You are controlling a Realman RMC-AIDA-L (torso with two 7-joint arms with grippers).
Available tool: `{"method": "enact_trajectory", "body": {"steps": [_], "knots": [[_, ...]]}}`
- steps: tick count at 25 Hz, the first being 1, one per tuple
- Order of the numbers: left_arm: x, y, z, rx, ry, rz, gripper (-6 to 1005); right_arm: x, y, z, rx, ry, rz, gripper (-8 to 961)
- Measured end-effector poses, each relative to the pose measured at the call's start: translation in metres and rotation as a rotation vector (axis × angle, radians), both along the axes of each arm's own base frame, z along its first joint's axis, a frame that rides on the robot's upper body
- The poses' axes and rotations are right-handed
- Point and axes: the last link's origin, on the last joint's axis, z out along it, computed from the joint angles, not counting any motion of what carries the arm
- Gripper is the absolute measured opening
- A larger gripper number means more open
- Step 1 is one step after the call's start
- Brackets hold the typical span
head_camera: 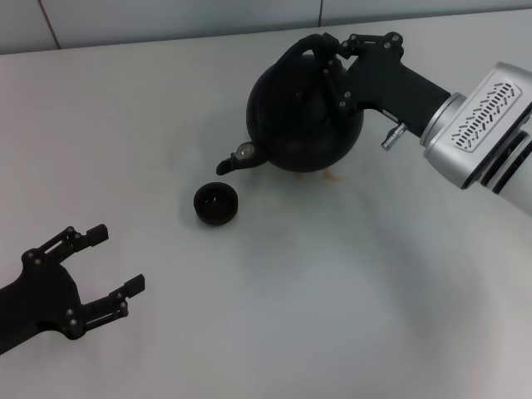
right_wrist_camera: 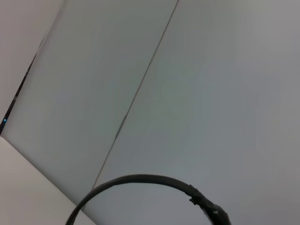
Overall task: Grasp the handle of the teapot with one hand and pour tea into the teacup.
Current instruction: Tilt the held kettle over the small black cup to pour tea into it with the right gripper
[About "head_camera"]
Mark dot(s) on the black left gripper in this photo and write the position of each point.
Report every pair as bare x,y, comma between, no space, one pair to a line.
41,295

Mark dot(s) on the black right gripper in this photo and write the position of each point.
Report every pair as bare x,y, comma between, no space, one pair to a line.
386,83

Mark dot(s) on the small black teacup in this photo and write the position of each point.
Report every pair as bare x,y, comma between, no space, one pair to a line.
216,204

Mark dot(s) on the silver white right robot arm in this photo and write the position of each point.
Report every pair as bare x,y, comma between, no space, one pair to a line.
440,118

